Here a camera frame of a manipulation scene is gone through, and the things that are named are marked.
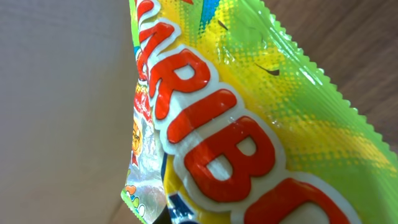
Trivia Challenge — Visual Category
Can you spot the Haribo gummy candy bag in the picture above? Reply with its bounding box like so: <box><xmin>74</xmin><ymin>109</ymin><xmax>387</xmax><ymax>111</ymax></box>
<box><xmin>121</xmin><ymin>0</ymin><xmax>397</xmax><ymax>223</ymax></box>

